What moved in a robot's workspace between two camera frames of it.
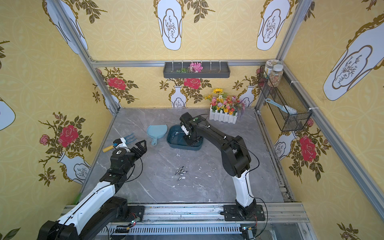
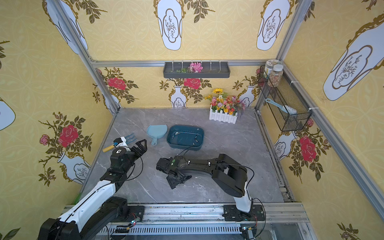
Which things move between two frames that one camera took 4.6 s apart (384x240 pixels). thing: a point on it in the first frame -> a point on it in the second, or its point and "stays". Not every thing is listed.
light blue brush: (284, 108) stays
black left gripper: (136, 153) stays
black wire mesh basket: (285, 100) stays
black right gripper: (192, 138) -> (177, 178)
